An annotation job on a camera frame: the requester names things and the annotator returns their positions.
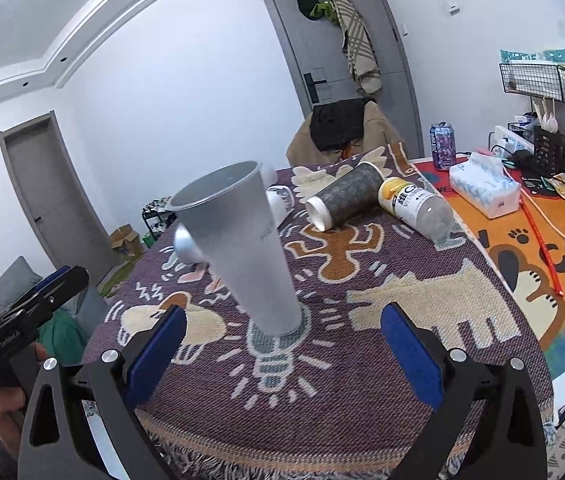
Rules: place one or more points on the red strip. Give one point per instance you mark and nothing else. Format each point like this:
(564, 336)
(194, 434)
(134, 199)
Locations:
(542, 245)

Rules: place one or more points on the grey door with lock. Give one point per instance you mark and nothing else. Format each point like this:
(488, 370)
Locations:
(307, 45)

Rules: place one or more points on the tall grey plastic cup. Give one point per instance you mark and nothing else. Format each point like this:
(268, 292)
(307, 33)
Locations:
(245, 240)

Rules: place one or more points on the person's left hand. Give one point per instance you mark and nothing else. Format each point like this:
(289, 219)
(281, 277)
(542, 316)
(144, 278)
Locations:
(8, 412)

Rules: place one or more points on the white ceramic cup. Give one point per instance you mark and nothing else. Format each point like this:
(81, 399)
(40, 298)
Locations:
(280, 202)

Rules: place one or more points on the green cloth bag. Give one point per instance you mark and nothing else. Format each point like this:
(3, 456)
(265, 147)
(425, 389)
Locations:
(326, 11)

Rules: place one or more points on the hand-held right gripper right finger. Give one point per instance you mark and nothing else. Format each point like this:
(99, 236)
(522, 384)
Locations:
(412, 357)

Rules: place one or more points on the black shoe rack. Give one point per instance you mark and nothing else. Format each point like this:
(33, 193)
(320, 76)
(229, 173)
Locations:
(158, 220)

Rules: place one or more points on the black cloth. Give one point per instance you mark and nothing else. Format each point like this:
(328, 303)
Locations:
(337, 122)

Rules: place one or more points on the black hat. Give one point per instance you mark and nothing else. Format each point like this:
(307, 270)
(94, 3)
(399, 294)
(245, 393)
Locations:
(306, 2)

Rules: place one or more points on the plaid scarf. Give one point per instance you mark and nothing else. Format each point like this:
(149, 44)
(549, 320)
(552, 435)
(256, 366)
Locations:
(357, 40)

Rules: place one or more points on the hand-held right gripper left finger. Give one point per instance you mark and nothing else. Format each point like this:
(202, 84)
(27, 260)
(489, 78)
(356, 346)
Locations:
(155, 357)

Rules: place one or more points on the white plastic cutlery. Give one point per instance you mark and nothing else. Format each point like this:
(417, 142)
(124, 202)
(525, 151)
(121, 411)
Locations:
(546, 117)

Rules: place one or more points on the green cloth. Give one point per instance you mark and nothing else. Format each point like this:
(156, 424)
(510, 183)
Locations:
(60, 335)

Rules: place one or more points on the orange cartoon table mat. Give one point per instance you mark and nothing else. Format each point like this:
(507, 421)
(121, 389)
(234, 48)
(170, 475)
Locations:
(512, 260)

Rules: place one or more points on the plain grey door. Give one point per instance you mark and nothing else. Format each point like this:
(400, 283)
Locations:
(52, 195)

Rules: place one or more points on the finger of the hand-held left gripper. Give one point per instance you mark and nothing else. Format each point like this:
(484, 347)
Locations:
(65, 287)
(52, 280)

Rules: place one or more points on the yellow label plastic bottle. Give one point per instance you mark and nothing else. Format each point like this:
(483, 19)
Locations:
(415, 205)

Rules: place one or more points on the white power strip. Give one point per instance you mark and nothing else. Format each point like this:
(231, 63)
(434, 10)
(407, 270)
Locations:
(512, 140)

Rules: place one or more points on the cardboard box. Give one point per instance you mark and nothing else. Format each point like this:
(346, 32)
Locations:
(126, 242)

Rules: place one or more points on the purple drink can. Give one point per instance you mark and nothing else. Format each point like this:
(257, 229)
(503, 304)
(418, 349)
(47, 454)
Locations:
(443, 146)

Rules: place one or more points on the dark speckled cup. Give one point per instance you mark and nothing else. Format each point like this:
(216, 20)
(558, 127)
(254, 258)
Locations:
(347, 192)

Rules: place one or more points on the grey sofa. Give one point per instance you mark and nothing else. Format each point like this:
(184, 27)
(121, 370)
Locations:
(12, 285)

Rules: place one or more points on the small silver metal cup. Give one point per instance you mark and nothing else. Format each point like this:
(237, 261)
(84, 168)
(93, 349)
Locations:
(187, 247)

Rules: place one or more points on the white tissue pack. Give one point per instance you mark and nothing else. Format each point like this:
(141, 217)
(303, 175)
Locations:
(482, 187)

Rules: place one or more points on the purple printed blanket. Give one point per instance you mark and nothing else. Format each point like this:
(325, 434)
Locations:
(362, 265)

